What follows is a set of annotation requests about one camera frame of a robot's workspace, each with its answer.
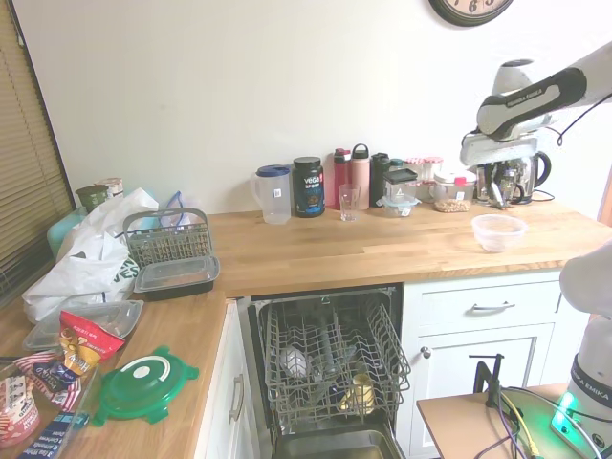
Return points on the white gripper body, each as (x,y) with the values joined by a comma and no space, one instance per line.
(497,149)

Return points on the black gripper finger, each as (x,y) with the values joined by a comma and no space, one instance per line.
(497,179)
(483,184)

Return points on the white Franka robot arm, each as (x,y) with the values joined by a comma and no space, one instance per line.
(526,98)

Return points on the steel dishwasher door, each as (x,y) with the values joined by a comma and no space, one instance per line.
(344,442)

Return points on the grey dishwasher cutlery basket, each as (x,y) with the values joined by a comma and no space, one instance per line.
(167,239)

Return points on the glass electric kettle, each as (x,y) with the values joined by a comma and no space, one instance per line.
(528,181)

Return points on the nut jar white lid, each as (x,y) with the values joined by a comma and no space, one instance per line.
(452,204)

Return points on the clear plastic bowl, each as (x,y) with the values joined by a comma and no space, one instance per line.
(499,234)

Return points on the jar red checked lid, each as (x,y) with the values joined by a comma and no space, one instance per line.
(432,165)
(414,165)

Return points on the glass container blue-rimmed lid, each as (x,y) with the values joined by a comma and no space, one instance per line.
(399,205)

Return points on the black water bottle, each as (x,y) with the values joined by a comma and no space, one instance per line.
(379,172)

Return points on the white drawer front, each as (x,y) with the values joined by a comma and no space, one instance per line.
(487,306)

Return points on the pink water bottle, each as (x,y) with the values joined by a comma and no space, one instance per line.
(361,172)

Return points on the clear drinking glass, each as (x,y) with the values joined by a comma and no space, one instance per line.
(349,203)

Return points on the red water bottle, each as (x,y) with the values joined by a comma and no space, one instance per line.
(341,169)

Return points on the black Vega protein tub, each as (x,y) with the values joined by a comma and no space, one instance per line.
(309,189)

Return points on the silver cabinet knob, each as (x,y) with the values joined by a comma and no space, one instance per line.
(425,352)

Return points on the black table clamp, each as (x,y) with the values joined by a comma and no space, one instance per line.
(487,378)

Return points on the white cabinet door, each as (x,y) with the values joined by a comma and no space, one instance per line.
(478,378)

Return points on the clear pitcher blue lid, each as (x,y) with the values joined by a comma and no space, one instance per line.
(275,196)

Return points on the wooden robot mounting board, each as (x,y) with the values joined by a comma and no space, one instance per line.
(459,421)

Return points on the yellow cup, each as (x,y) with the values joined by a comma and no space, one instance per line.
(358,394)

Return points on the clear zip bag blue seal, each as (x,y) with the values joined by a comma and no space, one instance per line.
(174,212)

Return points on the black takeaway container clear lid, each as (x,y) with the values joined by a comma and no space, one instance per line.
(174,279)

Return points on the white jar brown lid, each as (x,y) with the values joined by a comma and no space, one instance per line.
(111,187)

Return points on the dark green cup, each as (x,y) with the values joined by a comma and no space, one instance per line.
(91,198)

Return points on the green round container lid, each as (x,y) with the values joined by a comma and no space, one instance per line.
(143,385)

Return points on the white plastic shopping bag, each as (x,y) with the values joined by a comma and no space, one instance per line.
(86,268)

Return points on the teal plastic container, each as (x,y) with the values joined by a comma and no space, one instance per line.
(59,234)

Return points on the red snack bag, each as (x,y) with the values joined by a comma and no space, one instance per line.
(83,344)

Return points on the beige window blind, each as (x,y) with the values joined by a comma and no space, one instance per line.
(24,167)

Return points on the glass baking dish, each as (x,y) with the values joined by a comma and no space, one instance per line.
(79,411)

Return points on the clear plastic takeaway container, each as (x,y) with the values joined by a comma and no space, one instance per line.
(43,334)

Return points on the red white striped popcorn bag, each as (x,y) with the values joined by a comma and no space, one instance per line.
(43,373)

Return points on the blue food packet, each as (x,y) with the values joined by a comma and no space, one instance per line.
(52,437)

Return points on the pink white tub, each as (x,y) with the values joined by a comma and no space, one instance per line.
(16,411)

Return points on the black round wall clock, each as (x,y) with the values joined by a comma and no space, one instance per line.
(471,12)

